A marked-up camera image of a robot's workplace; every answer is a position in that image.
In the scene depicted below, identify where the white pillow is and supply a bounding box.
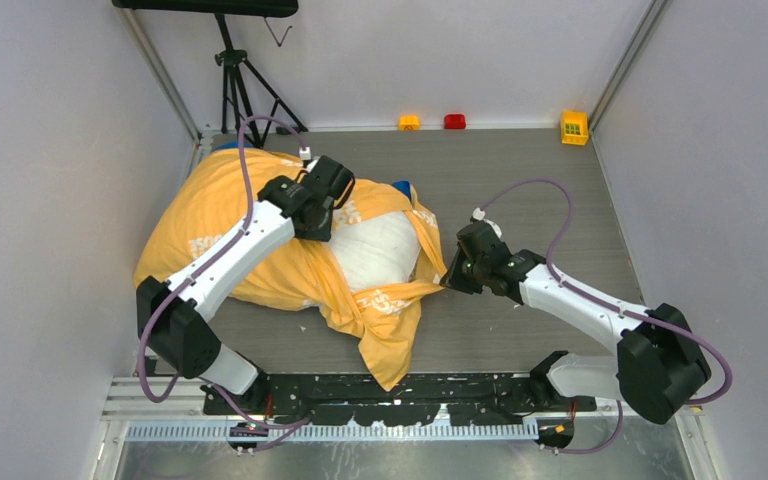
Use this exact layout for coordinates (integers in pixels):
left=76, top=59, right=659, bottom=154
left=328, top=212, right=420, bottom=293

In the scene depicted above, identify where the orange pillowcase with white print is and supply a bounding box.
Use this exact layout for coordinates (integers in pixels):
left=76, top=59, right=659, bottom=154
left=133, top=148, right=446, bottom=389

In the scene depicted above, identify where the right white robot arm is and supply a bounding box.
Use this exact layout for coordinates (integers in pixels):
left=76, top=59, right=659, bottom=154
left=441, top=220, right=712, bottom=425

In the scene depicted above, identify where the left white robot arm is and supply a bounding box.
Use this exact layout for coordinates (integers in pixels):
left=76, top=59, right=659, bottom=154
left=136, top=156, right=356, bottom=414

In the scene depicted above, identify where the blue cloth piece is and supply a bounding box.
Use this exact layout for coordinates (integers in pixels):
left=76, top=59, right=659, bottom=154
left=391, top=180, right=413, bottom=202

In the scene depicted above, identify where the small yellow toy block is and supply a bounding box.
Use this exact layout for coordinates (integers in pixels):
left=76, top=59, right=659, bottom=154
left=398, top=115, right=421, bottom=131

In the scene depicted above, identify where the black tripod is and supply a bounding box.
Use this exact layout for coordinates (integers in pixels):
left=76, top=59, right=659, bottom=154
left=214, top=13, right=308, bottom=148

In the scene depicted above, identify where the red toy block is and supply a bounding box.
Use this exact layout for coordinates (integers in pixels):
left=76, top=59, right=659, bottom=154
left=443, top=113, right=467, bottom=130

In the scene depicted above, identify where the yellow green toy block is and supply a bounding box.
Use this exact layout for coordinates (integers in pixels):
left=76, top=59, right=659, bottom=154
left=560, top=110, right=589, bottom=146

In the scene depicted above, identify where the black panel on tripod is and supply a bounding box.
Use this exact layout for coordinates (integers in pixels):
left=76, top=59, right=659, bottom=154
left=111, top=0, right=299, bottom=18

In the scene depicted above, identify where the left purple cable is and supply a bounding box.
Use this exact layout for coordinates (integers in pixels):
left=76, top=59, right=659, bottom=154
left=136, top=115, right=322, bottom=454

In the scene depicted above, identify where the white slotted cable duct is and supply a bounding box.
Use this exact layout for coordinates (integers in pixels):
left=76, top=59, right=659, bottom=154
left=125, top=418, right=540, bottom=442

